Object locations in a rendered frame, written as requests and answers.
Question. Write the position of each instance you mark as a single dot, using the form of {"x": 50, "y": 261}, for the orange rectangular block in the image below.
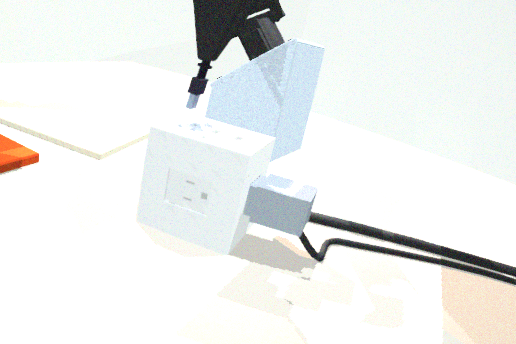
{"x": 14, "y": 155}

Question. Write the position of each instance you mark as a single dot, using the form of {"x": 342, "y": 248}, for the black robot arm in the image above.
{"x": 259, "y": 34}

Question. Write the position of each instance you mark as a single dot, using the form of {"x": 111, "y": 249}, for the grey plug with black cable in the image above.
{"x": 285, "y": 205}

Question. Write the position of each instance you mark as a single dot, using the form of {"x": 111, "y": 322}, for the black usb plug with silver metal tip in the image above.
{"x": 198, "y": 84}

